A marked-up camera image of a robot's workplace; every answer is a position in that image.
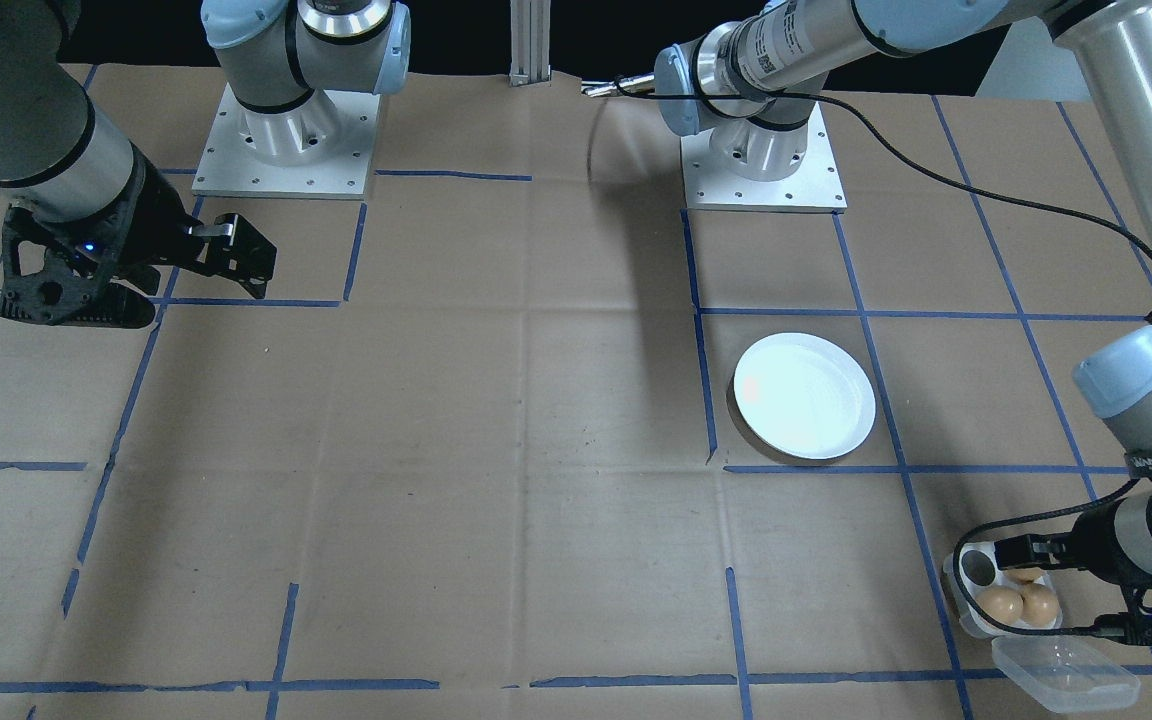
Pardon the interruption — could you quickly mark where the clear plastic egg box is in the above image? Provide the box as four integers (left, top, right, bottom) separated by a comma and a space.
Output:
944, 540, 1142, 713

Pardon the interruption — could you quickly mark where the white bowl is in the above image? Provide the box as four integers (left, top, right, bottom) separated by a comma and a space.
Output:
733, 332, 877, 462

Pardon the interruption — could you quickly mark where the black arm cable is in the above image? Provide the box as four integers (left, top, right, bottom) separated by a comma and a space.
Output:
621, 90, 1152, 641

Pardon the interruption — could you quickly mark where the white square base plate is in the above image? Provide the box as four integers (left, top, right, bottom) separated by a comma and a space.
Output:
681, 100, 848, 214
192, 85, 382, 201

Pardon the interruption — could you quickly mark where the aluminium upright frame bar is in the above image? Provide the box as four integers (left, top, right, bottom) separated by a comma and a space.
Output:
509, 0, 553, 89

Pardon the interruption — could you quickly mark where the silver metal cable clip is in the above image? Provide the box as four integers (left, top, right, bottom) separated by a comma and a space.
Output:
581, 75, 657, 100

